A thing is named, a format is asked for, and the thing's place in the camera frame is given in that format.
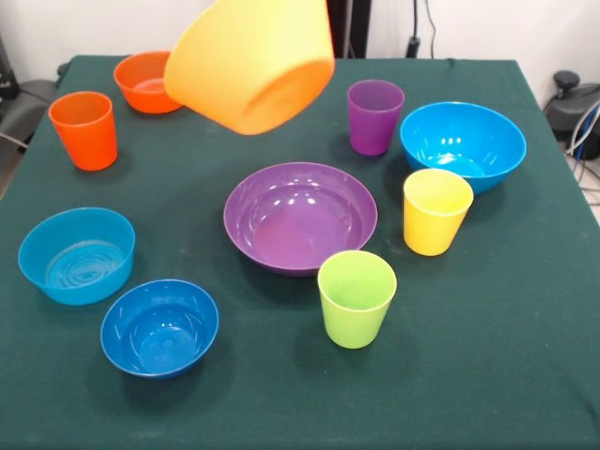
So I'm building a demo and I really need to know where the dark green tablecloth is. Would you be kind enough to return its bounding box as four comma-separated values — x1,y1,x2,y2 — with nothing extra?
0,54,600,450

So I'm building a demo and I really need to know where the orange cup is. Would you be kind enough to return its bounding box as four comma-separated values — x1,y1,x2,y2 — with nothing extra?
48,90,119,173

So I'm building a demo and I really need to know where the small orange bowl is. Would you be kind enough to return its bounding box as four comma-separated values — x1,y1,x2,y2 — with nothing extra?
112,51,187,114

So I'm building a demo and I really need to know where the green cup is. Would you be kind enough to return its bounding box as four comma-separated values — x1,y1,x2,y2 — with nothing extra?
317,249,398,351

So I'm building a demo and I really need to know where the thin black cable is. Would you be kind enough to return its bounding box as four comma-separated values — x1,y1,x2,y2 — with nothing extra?
420,0,440,60

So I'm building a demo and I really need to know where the large yellow-orange bowl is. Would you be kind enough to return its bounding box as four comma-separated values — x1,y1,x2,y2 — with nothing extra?
163,0,337,137

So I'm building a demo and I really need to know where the purple bowl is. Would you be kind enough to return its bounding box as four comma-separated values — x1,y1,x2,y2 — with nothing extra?
222,161,379,278

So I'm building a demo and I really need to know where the dark blue bowl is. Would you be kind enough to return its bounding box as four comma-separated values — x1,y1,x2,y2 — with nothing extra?
99,278,220,381

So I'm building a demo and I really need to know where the yellow cup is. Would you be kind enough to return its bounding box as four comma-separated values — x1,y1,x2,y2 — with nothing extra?
402,168,475,257

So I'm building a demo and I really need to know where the flat-bottomed light blue bowl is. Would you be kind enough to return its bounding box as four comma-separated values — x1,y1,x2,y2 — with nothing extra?
17,206,137,307

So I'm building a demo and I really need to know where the large light blue bowl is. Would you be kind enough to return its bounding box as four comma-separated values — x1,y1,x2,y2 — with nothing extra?
398,101,528,196

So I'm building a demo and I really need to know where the purple cup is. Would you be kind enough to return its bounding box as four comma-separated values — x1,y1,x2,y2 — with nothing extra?
346,79,406,158

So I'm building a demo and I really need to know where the black cable with plug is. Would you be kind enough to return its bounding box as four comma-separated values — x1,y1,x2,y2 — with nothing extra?
405,0,422,60

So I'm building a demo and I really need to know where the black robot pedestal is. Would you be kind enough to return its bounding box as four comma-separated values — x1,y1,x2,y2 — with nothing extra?
326,0,371,60

